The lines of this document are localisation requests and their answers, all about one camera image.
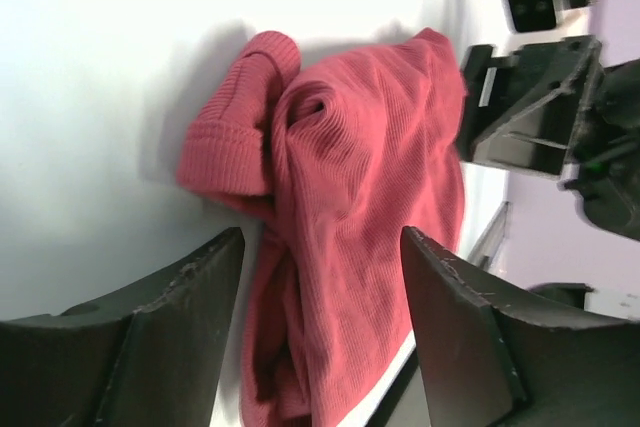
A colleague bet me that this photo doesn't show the red tank top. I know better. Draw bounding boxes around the red tank top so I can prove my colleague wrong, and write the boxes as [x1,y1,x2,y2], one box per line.
[176,29,466,426]

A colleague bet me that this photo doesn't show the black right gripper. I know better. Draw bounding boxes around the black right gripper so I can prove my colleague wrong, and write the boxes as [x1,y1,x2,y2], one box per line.
[456,35,639,240]

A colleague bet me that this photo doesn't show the aluminium frame rail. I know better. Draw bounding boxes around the aluminium frame rail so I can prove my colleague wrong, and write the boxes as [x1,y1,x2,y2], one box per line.
[468,201,511,271]

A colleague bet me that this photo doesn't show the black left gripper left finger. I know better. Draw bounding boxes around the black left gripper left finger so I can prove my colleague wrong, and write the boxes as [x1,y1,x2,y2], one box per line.
[1,228,245,427]

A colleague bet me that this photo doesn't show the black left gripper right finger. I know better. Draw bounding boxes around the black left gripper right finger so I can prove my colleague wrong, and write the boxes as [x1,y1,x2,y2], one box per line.
[400,227,639,426]

